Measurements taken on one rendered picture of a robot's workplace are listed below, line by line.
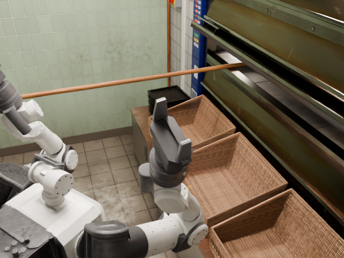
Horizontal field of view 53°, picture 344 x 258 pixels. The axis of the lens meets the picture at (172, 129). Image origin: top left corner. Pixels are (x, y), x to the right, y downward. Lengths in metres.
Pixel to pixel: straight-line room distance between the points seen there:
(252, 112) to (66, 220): 1.51
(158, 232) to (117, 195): 2.12
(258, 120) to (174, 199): 1.39
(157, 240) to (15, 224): 0.37
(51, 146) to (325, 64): 1.18
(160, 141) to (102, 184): 2.55
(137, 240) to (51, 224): 0.23
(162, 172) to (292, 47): 1.21
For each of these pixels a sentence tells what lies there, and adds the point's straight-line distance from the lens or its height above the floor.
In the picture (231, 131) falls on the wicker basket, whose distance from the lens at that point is 2.37.
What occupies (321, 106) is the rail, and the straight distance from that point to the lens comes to 1.47.
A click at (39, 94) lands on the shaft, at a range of 2.15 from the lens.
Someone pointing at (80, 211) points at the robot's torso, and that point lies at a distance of 0.98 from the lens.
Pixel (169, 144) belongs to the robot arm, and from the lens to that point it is 0.68.
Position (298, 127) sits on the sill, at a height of 1.16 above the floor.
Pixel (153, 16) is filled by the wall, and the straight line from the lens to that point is 3.45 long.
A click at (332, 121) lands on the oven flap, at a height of 1.41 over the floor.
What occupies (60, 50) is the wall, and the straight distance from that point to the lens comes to 3.39.
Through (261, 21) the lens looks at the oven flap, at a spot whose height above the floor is 1.58.
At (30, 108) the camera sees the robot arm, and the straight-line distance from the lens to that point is 1.19.
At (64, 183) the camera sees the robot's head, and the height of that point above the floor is 1.48.
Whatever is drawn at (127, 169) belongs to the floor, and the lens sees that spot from 3.35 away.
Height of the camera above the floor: 2.07
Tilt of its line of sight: 32 degrees down
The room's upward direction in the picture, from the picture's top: straight up
